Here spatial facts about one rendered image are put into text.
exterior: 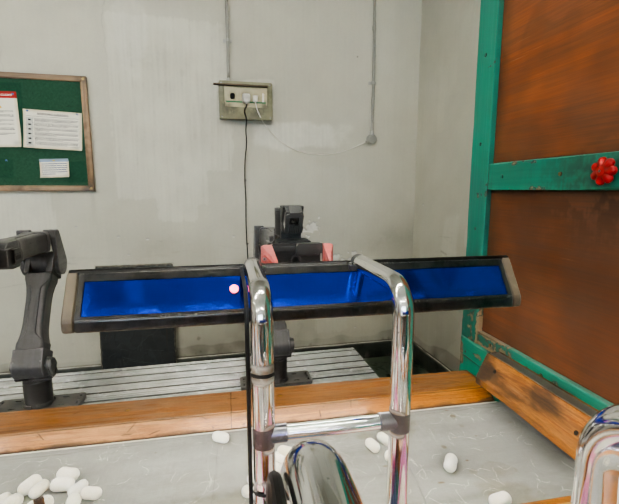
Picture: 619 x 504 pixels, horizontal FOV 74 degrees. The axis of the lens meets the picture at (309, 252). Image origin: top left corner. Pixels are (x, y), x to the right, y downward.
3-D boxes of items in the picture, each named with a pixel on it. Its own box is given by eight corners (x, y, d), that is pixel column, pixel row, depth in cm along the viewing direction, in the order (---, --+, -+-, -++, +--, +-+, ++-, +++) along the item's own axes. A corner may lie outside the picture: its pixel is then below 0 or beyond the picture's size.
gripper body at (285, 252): (321, 243, 81) (313, 238, 88) (270, 245, 79) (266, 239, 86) (321, 275, 82) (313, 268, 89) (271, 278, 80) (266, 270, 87)
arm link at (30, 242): (10, 242, 82) (64, 227, 112) (-43, 243, 80) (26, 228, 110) (16, 301, 84) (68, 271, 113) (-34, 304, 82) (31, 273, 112)
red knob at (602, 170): (586, 185, 65) (589, 157, 65) (597, 185, 66) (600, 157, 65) (610, 185, 61) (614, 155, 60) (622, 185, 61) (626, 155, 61)
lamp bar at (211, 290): (82, 315, 56) (78, 264, 55) (488, 294, 68) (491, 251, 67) (59, 336, 49) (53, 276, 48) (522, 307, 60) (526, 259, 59)
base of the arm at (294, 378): (313, 357, 114) (307, 347, 121) (240, 363, 110) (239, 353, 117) (313, 384, 115) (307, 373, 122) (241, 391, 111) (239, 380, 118)
